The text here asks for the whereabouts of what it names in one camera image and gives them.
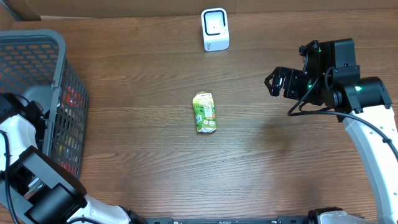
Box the orange pasta packet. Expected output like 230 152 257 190
52 87 87 177

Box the green juice carton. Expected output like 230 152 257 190
192 91 217 133

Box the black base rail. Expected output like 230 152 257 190
145 216 318 224

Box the white barcode scanner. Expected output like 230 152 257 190
201 7 229 52

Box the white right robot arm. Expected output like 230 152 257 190
264 39 397 223

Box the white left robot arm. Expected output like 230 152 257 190
1 93 145 224

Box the grey plastic shopping basket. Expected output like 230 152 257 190
1 29 89 160

